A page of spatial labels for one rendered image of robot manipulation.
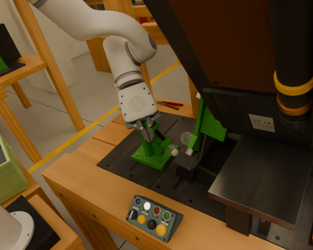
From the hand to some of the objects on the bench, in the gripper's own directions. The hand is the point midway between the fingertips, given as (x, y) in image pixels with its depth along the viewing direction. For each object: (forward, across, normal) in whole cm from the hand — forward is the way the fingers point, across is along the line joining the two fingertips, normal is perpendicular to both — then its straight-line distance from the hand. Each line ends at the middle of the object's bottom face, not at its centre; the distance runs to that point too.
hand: (148, 136), depth 70 cm
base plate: (+22, -28, -16) cm, 39 cm away
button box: (+26, +7, -10) cm, 29 cm away
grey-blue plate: (+33, -22, -2) cm, 40 cm away
